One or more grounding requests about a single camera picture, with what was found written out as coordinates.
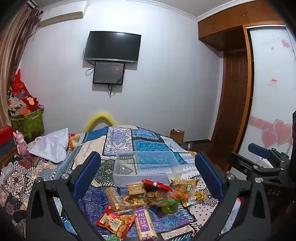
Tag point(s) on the square biscuit packet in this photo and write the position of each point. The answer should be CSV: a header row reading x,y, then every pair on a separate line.
x,y
135,188

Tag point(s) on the pink heart stickers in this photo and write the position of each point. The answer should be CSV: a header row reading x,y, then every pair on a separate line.
x,y
279,132

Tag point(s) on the small black wall monitor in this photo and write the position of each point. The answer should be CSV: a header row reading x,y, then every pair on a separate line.
x,y
108,73

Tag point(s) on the orange spicy snack packet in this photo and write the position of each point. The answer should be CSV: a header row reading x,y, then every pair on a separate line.
x,y
181,193

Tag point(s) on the brown dates packet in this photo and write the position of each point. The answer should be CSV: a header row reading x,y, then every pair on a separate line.
x,y
133,200

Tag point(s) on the wooden overhead wardrobe cabinet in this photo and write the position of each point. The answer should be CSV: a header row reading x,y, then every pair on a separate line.
x,y
222,25

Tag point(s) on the pink plush toy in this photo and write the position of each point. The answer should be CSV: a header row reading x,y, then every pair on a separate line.
x,y
21,143

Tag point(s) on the small paper door label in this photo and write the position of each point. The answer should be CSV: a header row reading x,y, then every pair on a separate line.
x,y
273,81

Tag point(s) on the long tan biscuit packet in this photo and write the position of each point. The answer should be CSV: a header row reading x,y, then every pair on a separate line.
x,y
114,199

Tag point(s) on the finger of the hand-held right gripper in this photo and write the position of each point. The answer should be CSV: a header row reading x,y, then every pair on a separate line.
x,y
257,149
240,162

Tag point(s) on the purple label wafer packet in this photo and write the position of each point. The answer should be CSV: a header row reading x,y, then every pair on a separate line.
x,y
144,223

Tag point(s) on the brown wooden door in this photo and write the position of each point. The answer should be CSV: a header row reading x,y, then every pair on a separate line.
x,y
233,99

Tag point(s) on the pile of red bags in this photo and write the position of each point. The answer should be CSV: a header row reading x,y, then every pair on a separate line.
x,y
22,97

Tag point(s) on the green-striped biscuit packet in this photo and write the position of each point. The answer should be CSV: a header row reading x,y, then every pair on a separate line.
x,y
185,183

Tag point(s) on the red flat box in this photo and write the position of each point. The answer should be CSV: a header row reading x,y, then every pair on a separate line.
x,y
5,135

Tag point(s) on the brown striped curtain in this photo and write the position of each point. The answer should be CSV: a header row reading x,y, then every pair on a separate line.
x,y
11,58

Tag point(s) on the brown cardboard box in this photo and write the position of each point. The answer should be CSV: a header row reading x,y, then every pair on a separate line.
x,y
177,135

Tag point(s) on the green fabric storage box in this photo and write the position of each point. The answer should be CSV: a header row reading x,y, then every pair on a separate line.
x,y
29,124

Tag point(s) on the red-top clear cracker bag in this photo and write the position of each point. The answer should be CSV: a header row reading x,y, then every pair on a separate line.
x,y
155,195

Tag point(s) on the black wall television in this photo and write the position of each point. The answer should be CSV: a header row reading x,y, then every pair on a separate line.
x,y
113,46

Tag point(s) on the green jelly cup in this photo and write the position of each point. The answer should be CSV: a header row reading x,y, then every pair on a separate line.
x,y
170,207

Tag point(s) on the white sliding wardrobe door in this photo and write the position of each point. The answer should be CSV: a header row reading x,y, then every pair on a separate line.
x,y
268,104

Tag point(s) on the orange patterned cloth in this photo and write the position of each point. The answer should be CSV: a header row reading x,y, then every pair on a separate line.
x,y
73,141

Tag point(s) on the white plastic bag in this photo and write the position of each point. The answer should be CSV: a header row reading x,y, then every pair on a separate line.
x,y
49,146

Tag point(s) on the white air conditioner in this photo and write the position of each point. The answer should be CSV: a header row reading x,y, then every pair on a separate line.
x,y
62,14

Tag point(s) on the red fried snack packet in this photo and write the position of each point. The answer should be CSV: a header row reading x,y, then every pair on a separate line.
x,y
114,222

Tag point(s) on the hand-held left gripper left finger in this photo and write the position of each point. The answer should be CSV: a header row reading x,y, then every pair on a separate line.
x,y
92,168

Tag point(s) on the yellow foam hoop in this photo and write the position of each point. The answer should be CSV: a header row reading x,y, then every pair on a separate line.
x,y
100,117

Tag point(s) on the yellow snack packet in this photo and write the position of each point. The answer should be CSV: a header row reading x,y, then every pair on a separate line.
x,y
196,198

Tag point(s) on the clear plastic storage container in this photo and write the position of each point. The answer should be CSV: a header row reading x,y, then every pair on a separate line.
x,y
148,162

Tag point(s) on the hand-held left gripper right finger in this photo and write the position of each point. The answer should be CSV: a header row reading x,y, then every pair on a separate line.
x,y
205,172

